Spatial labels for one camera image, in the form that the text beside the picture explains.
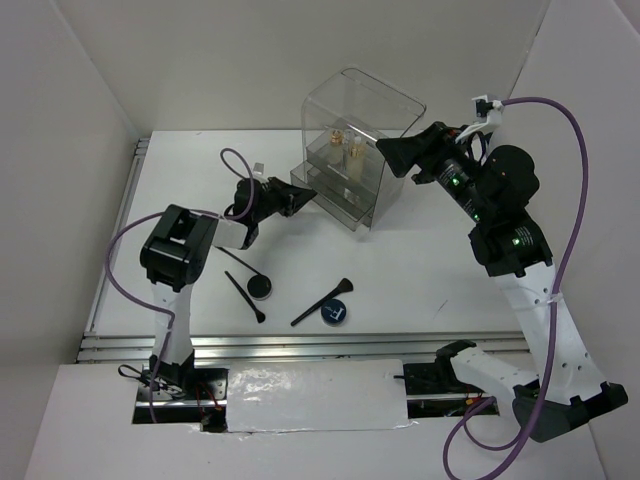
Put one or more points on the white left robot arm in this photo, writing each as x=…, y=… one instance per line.
x=175, y=253

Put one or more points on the black round compact jar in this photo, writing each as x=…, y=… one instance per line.
x=259, y=287

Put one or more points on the small gold cap bottle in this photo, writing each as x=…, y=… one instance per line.
x=335, y=148

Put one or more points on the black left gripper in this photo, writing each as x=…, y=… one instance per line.
x=295, y=197

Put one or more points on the aluminium frame rail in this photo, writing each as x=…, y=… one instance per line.
x=214, y=349

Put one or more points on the blue round jar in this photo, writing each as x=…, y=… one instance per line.
x=334, y=312

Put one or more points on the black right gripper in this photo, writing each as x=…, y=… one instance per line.
x=431, y=146

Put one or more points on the black small makeup brush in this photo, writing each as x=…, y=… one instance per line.
x=260, y=316

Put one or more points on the black thin makeup brush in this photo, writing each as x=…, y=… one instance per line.
x=240, y=261

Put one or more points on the black fan makeup brush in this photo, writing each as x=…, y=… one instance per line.
x=344, y=286

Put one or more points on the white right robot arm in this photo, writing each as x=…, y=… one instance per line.
x=566, y=390

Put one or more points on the clear acrylic makeup organizer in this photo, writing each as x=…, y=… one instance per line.
x=342, y=120

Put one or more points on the cream foundation bottle gold collar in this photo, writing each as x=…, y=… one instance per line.
x=355, y=158

